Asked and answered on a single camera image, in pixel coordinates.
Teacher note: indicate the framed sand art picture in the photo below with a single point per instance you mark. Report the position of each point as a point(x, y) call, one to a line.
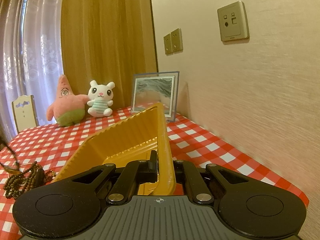
point(151, 88)

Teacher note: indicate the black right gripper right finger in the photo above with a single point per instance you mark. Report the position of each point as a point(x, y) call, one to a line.
point(194, 187)

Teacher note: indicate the black strap wristwatch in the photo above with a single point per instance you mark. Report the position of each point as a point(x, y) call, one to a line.
point(39, 178)

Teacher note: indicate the beige wall socket plate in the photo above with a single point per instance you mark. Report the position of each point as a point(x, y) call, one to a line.
point(233, 23)

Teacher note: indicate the pink starfish plush toy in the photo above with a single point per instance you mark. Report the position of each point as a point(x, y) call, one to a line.
point(68, 108)

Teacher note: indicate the red white checkered tablecloth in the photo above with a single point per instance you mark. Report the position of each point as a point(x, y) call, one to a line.
point(250, 202)

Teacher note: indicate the brown curtain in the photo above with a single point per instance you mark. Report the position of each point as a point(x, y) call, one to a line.
point(107, 41)

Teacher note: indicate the white sheer lace curtain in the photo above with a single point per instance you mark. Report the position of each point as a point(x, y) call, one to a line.
point(31, 58)

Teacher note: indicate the beige light switch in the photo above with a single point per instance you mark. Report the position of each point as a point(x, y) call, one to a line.
point(168, 44)
point(176, 40)

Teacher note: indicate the yellow plastic basket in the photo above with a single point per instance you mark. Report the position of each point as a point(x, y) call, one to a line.
point(131, 139)

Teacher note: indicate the white bunny plush toy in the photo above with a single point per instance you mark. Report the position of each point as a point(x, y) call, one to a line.
point(100, 99)

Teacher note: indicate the beige light switch right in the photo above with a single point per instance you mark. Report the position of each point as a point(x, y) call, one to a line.
point(176, 40)

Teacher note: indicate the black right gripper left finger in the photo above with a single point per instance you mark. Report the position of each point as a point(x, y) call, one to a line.
point(132, 175)

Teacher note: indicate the beige light switch left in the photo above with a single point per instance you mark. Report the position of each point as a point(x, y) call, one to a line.
point(168, 44)

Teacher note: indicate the white wooden chair back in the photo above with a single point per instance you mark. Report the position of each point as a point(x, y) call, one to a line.
point(24, 112)

